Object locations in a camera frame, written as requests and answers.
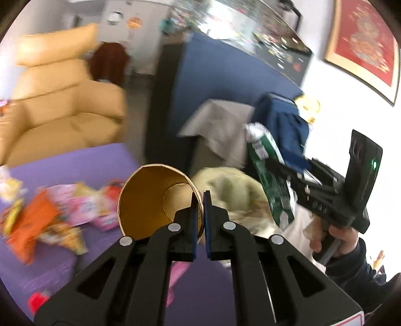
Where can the person's right forearm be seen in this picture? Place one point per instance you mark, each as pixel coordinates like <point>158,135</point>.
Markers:
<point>360,275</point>

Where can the white refrigerator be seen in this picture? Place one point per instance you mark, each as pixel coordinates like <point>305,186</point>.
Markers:
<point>141,44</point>

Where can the brown paper cup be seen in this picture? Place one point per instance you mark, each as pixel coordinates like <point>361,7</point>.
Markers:
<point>147,200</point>

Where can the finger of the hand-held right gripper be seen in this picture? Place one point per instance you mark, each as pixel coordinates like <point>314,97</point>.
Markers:
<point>288,170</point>

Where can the dark blue garment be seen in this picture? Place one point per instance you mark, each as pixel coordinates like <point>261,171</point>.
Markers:
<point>282,125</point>

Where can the dark red chair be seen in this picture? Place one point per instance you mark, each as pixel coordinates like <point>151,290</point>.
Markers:
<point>109,62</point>

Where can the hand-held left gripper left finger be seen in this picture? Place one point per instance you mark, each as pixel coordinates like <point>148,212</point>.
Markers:
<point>197,219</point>

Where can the small yellow white packet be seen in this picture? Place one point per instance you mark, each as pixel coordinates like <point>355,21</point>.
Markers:
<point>11,185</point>

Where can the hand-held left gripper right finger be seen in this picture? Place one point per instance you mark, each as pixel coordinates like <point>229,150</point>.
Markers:
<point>207,225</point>

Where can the pink white snack packet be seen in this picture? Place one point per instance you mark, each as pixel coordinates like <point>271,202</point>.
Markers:
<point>75,203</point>

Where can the flat pink packet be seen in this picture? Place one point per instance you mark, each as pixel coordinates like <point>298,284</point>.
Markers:
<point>177,282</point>

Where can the small red box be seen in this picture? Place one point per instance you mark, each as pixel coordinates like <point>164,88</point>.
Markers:
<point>39,301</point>

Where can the pale yellow plastic bag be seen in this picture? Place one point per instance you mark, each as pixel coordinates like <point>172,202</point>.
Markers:
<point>238,197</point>

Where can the black display cabinet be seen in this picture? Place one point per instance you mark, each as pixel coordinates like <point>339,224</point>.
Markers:
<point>250,28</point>

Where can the red snack packet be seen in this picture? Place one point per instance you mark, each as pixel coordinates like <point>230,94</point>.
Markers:
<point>113,192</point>

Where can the purple tablecloth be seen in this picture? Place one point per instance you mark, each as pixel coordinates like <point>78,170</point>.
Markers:
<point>94,163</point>

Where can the green snack packet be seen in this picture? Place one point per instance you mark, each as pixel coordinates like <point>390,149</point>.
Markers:
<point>272,188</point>

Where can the yellow leather sofa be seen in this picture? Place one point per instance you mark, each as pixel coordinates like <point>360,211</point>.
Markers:
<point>56,103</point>

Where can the grey cloth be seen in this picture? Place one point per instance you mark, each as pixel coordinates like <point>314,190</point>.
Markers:
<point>219,125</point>

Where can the black partition post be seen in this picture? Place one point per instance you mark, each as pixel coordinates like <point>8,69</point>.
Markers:
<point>161,109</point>

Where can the golden ornament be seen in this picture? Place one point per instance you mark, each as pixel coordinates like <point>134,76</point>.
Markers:
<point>308,108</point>

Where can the person's right hand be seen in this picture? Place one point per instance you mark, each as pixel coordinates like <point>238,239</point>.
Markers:
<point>343,241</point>

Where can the orange snack packet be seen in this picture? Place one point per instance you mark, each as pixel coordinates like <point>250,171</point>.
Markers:
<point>28,225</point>

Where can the yellow snack packet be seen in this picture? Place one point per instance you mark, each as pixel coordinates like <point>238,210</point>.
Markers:
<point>65,238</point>

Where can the red framed wall picture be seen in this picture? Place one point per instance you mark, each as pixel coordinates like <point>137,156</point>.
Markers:
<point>366,47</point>

